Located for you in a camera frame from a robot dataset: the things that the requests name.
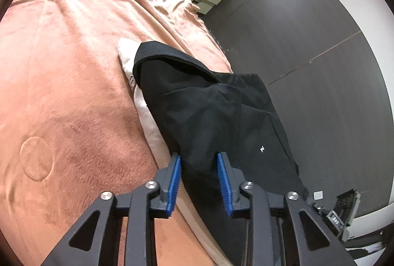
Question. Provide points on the white cloth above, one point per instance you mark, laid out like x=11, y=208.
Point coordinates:
x=144, y=112

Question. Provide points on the orange blanket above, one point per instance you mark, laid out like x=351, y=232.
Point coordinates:
x=77, y=68

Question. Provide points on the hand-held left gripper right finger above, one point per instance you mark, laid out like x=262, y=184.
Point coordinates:
x=224, y=186

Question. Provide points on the black garment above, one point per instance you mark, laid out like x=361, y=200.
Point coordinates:
x=209, y=112

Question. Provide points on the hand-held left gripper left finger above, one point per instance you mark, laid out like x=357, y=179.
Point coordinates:
x=174, y=182

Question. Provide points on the small white floor tag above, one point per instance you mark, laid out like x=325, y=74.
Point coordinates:
x=318, y=195

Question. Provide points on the black device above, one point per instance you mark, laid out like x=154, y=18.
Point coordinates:
x=344, y=207

